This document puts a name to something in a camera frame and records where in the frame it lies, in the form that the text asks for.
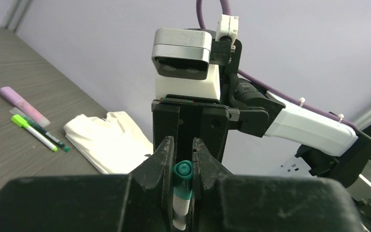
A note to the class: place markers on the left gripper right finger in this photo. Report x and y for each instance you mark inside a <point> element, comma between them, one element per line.
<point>225,202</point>

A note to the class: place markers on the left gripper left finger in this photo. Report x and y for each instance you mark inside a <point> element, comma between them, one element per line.
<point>140,201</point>

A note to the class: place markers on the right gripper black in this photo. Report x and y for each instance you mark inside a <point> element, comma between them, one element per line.
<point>186,118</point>

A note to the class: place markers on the white pen teal end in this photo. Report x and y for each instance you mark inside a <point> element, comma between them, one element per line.
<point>180,211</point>

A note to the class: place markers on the white pen green end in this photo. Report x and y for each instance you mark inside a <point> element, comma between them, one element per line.
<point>41,138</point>

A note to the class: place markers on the dark green pen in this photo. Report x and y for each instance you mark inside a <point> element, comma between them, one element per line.
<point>48,135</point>

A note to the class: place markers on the pink highlighter pen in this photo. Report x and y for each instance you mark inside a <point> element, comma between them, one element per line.
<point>18,101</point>

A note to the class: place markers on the teal pen cap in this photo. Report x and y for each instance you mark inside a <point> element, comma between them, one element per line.
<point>182,179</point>

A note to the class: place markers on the green highlighter cap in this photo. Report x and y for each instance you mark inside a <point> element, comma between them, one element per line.
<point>19,121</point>

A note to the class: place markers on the clear pen cap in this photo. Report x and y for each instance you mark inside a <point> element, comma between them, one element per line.
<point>16,111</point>

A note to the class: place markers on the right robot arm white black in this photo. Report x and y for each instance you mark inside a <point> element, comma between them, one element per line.
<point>331,149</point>

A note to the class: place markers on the white cloth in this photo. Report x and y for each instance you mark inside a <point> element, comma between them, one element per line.
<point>113,145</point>

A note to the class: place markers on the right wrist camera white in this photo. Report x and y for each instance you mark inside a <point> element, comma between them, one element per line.
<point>188,61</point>

